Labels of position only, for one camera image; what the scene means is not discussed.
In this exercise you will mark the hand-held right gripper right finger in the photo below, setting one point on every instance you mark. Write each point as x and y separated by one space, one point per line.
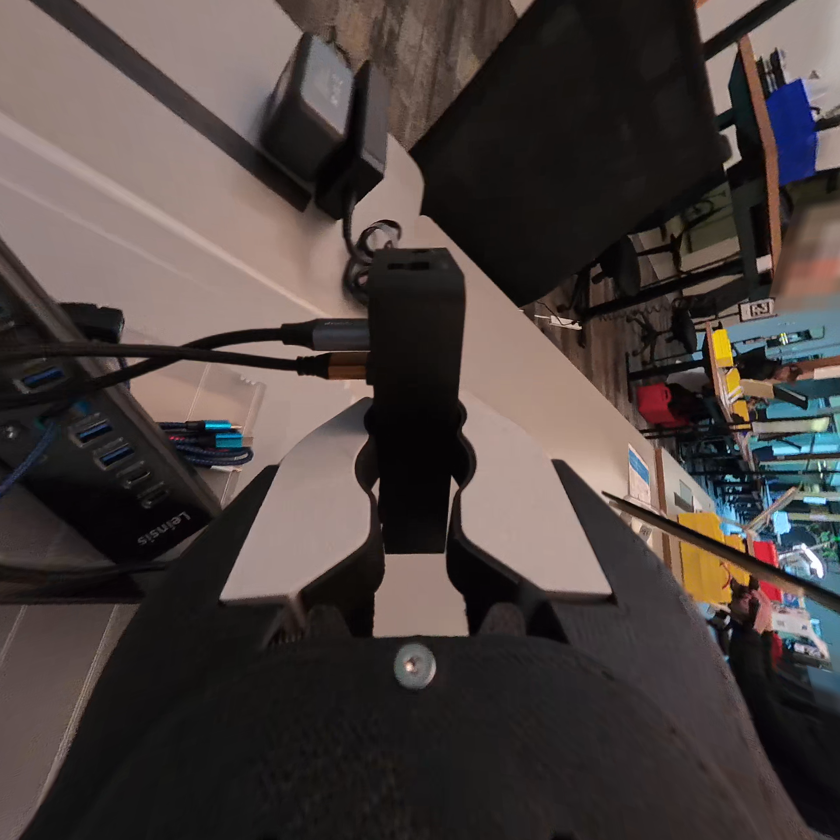
525 518

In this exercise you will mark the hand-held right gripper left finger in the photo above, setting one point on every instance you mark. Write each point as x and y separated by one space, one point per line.
308 518

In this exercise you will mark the small black usb hub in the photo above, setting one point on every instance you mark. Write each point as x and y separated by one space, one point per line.
417 394

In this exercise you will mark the large black multiport usb hub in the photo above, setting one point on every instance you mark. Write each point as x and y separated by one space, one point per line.
111 485

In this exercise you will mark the clear acrylic box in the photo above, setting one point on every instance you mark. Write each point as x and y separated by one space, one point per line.
229 400

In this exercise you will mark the red storage bin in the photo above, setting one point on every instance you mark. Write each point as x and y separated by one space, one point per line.
659 403

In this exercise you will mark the yellow storage bins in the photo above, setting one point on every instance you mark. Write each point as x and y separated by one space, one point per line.
705 558

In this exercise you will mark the black stool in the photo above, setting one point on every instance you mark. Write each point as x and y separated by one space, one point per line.
627 262

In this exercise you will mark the black power adapter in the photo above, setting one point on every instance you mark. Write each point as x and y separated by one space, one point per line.
315 111

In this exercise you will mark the blue storage bin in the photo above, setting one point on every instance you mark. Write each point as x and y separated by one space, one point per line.
791 131

